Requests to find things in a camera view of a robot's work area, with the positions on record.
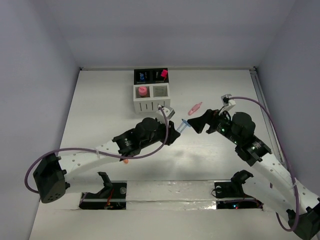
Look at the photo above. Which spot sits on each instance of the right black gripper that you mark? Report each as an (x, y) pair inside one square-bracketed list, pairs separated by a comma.
[(213, 116)]

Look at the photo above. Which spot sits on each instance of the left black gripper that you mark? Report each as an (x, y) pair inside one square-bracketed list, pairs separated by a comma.
[(169, 132)]

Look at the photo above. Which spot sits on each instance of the blue correction tape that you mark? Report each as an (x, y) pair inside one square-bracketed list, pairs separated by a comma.
[(184, 125)]

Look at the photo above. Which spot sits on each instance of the pink correction tape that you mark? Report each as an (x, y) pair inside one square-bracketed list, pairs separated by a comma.
[(194, 108)]

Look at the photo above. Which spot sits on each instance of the pink cap black highlighter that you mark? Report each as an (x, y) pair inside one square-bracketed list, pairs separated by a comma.
[(164, 74)]

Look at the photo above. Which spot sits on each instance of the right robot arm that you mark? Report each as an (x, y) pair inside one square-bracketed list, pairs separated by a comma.
[(283, 193)]

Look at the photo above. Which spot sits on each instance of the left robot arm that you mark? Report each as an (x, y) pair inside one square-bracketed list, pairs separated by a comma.
[(57, 171)]

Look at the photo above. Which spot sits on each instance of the white slotted container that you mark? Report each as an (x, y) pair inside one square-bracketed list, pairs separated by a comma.
[(158, 94)]

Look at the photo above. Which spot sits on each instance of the black slotted container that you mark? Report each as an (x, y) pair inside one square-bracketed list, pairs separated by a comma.
[(152, 76)]

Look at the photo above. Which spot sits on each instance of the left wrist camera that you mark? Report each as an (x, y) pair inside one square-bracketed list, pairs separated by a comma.
[(165, 112)]

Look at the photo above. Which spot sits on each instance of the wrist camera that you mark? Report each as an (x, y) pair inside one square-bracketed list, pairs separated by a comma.
[(165, 112), (228, 102)]

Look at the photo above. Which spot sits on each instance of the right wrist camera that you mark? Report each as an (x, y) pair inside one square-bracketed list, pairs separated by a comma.
[(228, 102)]

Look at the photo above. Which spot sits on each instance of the aluminium rail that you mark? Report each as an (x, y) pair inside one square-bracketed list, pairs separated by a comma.
[(276, 149)]

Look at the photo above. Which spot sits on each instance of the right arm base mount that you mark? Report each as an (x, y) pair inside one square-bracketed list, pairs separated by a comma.
[(230, 195)]

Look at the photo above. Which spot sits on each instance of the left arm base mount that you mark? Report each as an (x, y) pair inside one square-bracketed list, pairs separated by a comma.
[(111, 197)]

